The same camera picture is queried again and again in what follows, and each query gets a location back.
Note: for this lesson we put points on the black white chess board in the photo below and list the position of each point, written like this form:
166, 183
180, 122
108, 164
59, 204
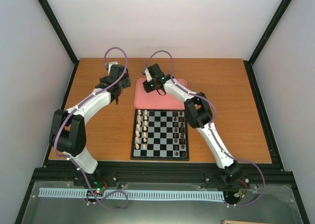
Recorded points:
159, 145

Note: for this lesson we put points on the clear acrylic sheet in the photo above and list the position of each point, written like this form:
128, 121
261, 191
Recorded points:
271, 205

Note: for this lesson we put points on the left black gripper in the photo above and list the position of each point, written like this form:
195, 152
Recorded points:
127, 82

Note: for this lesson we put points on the brown chess pieces back row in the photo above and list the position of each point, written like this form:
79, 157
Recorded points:
182, 130

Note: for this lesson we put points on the pink plastic tray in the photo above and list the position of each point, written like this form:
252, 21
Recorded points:
154, 100

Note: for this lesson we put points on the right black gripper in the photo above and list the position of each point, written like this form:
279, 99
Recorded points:
147, 89

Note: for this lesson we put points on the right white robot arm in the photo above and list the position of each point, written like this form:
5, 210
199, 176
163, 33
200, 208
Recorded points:
199, 116

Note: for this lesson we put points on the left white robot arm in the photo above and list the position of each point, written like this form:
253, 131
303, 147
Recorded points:
68, 130

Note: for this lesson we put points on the black aluminium frame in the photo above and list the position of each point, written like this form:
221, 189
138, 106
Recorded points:
166, 172

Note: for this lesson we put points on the light blue cable duct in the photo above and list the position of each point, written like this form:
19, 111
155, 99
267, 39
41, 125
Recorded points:
138, 195

